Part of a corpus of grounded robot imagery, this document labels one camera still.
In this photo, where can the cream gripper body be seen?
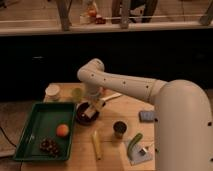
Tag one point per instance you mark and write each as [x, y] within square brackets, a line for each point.
[95, 102]

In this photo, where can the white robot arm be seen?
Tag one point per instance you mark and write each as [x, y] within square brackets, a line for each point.
[183, 118]

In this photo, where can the orange bowl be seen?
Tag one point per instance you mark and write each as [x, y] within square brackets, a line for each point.
[103, 90]

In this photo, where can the green cup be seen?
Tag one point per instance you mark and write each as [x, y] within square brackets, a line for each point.
[77, 94]

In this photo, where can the small metal cup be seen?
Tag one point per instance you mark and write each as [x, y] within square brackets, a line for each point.
[119, 128]

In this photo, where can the yellow corn cob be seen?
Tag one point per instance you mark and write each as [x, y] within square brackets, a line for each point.
[96, 143]

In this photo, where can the peach fruit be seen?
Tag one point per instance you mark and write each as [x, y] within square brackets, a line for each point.
[62, 130]

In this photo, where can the white cup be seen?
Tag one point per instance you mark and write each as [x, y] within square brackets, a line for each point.
[53, 92]

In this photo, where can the blue sponge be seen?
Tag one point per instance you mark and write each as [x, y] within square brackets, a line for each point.
[146, 116]

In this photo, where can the green cucumber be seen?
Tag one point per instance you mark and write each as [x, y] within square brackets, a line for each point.
[132, 143]

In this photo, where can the green plastic tray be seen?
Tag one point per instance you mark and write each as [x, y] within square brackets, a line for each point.
[41, 124]

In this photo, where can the dark grape bunch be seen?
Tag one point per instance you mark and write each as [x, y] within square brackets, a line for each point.
[50, 147]

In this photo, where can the grey cloth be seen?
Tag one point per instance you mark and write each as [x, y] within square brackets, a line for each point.
[137, 158]

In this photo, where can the white handled brush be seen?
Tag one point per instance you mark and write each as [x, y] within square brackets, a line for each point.
[110, 97]

